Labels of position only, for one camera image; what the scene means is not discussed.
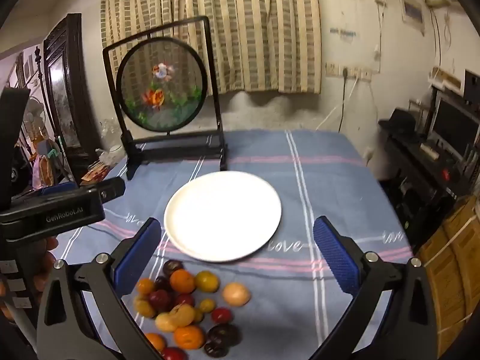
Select white plate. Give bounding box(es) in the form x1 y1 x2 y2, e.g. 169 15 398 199
164 171 283 263

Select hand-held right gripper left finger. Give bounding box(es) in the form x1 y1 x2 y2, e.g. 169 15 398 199
36 217 166 360

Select red plum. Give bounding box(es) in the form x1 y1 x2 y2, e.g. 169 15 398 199
160 347 188 360

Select pale yellow spotted plum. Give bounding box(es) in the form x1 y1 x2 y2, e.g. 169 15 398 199
169 304 196 328
155 312 177 332

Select small orange mandarin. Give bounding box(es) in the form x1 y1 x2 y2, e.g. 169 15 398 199
173 325 206 350

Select black hat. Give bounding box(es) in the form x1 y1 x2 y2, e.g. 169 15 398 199
378 107 420 137

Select brown-yellow asian pear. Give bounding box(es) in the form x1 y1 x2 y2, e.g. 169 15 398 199
134 296 157 319

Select wall socket strip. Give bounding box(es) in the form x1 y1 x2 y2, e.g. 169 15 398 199
325 62 373 82

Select large pale yellow plum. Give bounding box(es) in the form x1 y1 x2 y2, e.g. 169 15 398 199
222 282 251 307

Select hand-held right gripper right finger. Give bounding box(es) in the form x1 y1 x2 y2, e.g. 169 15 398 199
309 215 439 360

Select large red tomato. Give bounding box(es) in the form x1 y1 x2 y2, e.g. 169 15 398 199
148 290 172 312

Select black desk rack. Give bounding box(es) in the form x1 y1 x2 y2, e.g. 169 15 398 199
378 118 475 248

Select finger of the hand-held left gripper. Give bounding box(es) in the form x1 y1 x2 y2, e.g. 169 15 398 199
79 177 126 206
37 182 81 197

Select beige striped curtain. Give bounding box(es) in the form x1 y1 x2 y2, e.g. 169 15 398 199
99 0 323 94

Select black monitor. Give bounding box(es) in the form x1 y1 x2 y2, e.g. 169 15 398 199
430 97 480 160

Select dark purple tomato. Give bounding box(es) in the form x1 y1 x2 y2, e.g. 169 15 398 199
207 323 242 347

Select large orange mandarin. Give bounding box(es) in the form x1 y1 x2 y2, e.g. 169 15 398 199
169 269 197 294

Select red snack packets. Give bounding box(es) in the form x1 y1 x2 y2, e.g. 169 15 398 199
85 160 109 186

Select small dark red fruit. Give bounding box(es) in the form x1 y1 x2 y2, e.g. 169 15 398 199
162 259 184 277

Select person's left hand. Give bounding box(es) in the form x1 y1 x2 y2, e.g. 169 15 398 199
33 236 60 298

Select black power cord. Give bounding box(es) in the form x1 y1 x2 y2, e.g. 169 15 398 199
337 68 347 133

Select embroidered round screen stand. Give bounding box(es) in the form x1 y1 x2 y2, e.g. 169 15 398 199
102 16 229 181

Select black speaker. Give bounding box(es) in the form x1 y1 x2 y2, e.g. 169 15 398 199
463 69 480 103

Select wall picture frame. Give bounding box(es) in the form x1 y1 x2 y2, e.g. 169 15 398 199
398 0 427 37

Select dark carved wooden cabinet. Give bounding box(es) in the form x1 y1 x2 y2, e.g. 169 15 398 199
42 12 99 186

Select blue striped tablecloth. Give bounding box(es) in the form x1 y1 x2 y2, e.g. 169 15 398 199
49 129 417 360

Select white desk fan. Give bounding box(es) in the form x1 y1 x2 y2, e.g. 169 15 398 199
22 95 49 141

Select yellow-green tomato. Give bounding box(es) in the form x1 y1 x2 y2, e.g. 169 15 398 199
194 270 220 293

